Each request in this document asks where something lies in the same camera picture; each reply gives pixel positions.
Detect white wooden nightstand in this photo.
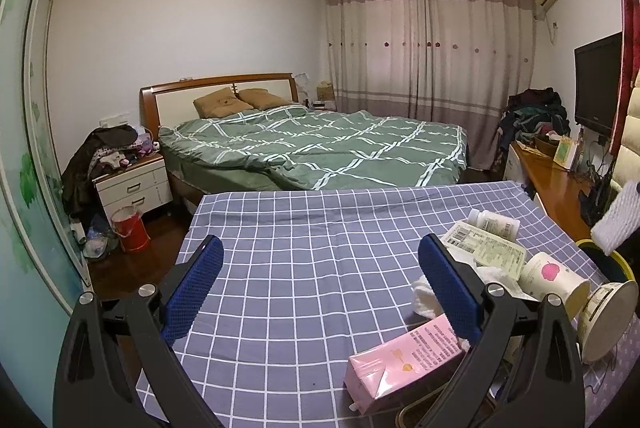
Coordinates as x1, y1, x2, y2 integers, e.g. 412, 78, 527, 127
91, 153, 173, 223

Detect dark brown jacket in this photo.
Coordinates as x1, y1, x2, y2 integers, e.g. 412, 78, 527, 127
61, 125, 138, 221

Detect white tissue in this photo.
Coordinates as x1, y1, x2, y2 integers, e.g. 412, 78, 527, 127
411, 265, 521, 319

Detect white bedside lamp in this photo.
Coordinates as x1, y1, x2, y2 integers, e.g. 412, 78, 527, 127
294, 72, 313, 103

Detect white pill bottle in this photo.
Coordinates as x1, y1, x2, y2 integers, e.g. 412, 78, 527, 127
467, 209, 521, 241

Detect long wooden desk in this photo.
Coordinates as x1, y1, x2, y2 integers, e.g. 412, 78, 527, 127
502, 140, 608, 241

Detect beige and mauve curtain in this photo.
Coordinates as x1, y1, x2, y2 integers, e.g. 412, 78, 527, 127
324, 0, 537, 171

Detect paper cup with pink apple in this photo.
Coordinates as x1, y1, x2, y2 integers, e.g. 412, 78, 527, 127
518, 252, 592, 321

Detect green checked duvet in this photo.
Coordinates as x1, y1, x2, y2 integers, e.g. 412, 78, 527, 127
157, 105, 468, 193

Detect clear plastic bags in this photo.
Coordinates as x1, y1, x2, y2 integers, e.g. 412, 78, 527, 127
75, 213, 121, 259

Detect pile of dark clothes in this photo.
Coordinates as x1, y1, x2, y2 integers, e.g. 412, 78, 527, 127
499, 88, 571, 153

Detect pink carton box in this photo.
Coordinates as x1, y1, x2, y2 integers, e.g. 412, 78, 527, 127
344, 313, 473, 414

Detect black cables bundle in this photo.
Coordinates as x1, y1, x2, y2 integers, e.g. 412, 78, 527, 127
575, 148, 616, 229

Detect brown pillow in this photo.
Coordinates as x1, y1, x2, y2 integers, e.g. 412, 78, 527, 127
193, 90, 253, 119
238, 88, 296, 111

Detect red hanging cloth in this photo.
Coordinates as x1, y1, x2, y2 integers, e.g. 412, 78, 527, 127
620, 0, 640, 153

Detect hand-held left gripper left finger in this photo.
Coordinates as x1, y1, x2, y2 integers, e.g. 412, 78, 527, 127
52, 234, 226, 428

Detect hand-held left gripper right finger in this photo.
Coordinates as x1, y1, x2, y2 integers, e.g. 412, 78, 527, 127
417, 233, 586, 428

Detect wardrobe door with green print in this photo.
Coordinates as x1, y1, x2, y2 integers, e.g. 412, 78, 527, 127
0, 0, 91, 313

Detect yellow-rimmed trash bin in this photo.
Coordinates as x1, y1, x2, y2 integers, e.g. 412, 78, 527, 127
574, 239, 637, 283

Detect pale green carton box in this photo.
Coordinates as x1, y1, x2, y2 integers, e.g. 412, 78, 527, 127
440, 222, 528, 281

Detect wooden bed with headboard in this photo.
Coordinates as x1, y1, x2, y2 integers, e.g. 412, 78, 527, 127
139, 72, 471, 219

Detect pile of mixed clothes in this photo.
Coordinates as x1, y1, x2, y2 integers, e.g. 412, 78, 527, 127
97, 135, 162, 169

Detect red bucket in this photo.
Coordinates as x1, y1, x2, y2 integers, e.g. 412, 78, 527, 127
110, 207, 151, 255

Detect cream puffer jacket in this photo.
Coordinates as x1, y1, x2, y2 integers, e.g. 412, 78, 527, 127
607, 72, 640, 189

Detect grey-blue checked tablecloth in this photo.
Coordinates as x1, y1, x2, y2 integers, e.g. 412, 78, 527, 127
135, 180, 640, 428

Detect purple patterned cloth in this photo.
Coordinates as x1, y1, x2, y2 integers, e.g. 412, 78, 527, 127
585, 333, 640, 428

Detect green framed card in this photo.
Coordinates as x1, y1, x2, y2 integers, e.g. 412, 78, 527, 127
552, 135, 581, 169

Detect black flat television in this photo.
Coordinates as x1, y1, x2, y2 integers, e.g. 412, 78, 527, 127
573, 31, 623, 141

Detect person's right forearm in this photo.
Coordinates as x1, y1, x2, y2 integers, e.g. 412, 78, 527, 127
591, 180, 640, 257

